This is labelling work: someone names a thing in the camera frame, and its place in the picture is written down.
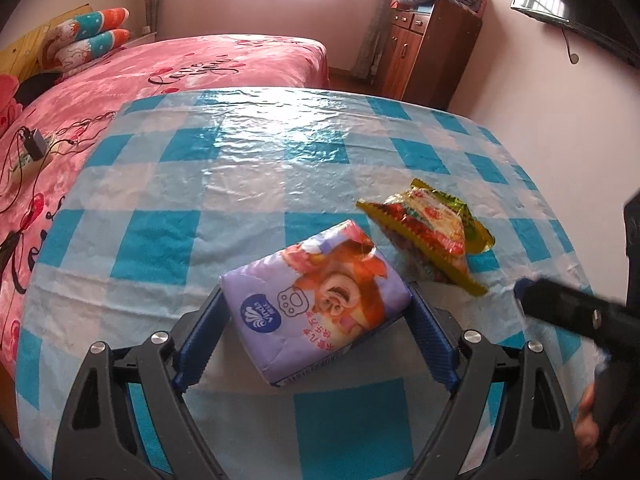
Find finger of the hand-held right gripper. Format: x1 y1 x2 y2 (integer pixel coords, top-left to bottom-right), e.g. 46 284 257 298
622 195 640 308
515 277 640 357

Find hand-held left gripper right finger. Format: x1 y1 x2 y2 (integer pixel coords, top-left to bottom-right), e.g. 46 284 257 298
404 281 577 480

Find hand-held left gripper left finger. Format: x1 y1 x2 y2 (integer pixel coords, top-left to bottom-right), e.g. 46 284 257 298
51 284 227 480

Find yellow-edged snack packet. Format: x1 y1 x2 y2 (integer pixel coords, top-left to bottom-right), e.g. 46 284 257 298
356 178 494 296

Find purple cartoon tissue pack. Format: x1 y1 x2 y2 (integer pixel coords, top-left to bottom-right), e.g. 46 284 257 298
221 219 412 387

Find person's right hand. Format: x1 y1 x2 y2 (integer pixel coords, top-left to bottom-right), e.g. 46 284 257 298
575 387 601 463

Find blue checked plastic tablecloth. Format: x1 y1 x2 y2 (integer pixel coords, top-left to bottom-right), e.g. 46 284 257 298
14 87 598 480

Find beige power strip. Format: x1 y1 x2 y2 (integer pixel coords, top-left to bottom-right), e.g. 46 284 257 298
7 132 56 178

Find black charger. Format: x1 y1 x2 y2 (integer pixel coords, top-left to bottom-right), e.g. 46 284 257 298
25 129 47 158

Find brown wooden cabinet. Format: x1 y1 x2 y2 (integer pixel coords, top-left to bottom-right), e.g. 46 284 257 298
384 0 483 110

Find bed with pink blanket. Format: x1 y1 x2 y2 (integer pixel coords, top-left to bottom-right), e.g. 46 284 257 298
0 34 330 376

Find black cloth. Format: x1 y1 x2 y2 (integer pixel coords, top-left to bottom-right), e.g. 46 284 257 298
12 72 63 106

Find pink plush pillow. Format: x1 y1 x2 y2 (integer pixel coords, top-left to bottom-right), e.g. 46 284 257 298
0 74 23 136

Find grey patterned curtain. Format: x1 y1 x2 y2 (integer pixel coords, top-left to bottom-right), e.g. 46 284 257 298
352 0 396 81

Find cartoon print pillow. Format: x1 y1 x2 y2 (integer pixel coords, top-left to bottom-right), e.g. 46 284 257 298
54 7 132 43
56 29 132 72

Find yellow wooden headboard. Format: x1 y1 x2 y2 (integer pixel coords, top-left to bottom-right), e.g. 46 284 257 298
0 4 93 81

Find television cable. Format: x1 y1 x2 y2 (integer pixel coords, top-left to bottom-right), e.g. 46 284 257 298
561 27 580 65

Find black charging cables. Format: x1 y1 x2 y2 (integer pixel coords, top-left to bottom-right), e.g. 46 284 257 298
0 110 118 221

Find wall-mounted television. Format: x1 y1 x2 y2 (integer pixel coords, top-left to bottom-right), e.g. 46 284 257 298
510 0 640 68

